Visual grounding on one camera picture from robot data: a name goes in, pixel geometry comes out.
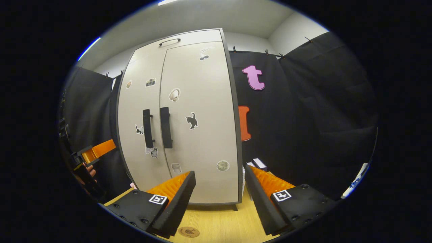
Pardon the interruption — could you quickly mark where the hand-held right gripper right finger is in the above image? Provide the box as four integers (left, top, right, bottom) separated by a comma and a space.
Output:
244, 165, 338, 237

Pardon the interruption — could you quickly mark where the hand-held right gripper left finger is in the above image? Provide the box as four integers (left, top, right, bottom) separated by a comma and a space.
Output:
105, 170, 197, 238

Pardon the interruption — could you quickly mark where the round wooden coaster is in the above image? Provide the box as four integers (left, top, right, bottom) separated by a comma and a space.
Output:
178, 226, 200, 238

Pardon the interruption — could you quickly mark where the navy book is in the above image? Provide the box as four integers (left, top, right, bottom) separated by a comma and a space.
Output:
252, 158, 268, 172

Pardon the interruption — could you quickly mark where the black backdrop cloth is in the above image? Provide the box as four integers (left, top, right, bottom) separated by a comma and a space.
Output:
62, 31, 378, 203

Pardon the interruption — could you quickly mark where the white side table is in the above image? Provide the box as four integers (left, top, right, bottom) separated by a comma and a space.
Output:
341, 163, 370, 199

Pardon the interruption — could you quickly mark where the white cabinet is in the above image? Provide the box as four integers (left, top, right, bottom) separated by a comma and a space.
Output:
116, 29, 243, 211

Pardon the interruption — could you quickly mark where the black door handle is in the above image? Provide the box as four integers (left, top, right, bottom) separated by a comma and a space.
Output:
160, 107, 173, 149
142, 109, 156, 149

